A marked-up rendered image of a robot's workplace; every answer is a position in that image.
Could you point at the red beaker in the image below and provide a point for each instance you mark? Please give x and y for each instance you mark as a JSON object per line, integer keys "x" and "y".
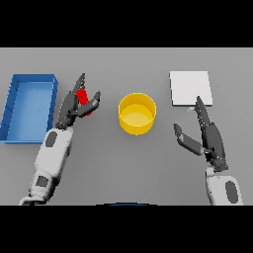
{"x": 83, "y": 99}

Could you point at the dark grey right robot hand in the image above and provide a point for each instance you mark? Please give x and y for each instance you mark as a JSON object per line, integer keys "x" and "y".
{"x": 210, "y": 138}

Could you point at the pale square measuring scale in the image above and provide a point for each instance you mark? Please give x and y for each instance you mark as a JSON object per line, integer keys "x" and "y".
{"x": 191, "y": 87}

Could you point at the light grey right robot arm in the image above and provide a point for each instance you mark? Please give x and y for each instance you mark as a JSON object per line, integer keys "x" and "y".
{"x": 221, "y": 187}

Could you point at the blue tray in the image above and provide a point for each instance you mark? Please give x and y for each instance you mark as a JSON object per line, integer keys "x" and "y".
{"x": 28, "y": 108}

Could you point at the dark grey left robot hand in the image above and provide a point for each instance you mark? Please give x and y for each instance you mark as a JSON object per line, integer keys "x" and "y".
{"x": 70, "y": 104}

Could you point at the yellow bowl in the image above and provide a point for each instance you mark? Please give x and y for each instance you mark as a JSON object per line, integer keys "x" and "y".
{"x": 137, "y": 113}

